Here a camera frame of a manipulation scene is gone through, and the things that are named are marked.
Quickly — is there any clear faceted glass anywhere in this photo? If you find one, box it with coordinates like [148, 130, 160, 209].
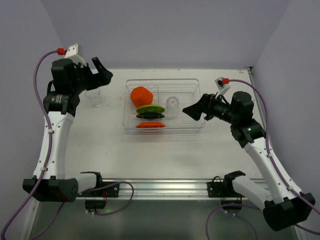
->
[164, 96, 180, 120]
[85, 88, 103, 107]

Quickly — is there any orange plastic plate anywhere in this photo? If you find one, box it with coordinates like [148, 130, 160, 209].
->
[135, 121, 166, 129]

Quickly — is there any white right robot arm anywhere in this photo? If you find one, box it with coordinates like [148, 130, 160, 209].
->
[182, 91, 316, 231]

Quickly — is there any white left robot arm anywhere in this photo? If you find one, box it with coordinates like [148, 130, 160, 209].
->
[22, 58, 102, 203]

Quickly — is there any black left finger, left gripper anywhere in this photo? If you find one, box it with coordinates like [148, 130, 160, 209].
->
[91, 57, 113, 89]

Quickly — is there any black plastic plate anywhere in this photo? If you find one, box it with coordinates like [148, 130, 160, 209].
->
[135, 112, 165, 120]

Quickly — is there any green plastic plate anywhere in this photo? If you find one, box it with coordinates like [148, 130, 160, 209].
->
[136, 104, 165, 114]

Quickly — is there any orange plastic cup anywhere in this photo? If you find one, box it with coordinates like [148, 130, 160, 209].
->
[130, 86, 154, 108]

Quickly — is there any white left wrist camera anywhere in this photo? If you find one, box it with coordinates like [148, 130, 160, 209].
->
[53, 43, 88, 68]

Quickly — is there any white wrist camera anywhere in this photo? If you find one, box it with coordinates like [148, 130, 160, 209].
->
[215, 77, 230, 99]
[53, 43, 88, 68]

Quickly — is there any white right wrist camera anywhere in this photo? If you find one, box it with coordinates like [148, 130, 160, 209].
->
[215, 77, 230, 99]

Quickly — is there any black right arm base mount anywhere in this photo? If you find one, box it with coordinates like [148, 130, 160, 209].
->
[206, 176, 243, 205]

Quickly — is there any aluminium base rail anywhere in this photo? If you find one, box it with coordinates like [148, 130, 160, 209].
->
[77, 178, 218, 201]

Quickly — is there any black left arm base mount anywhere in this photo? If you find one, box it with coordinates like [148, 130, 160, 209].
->
[82, 183, 120, 213]

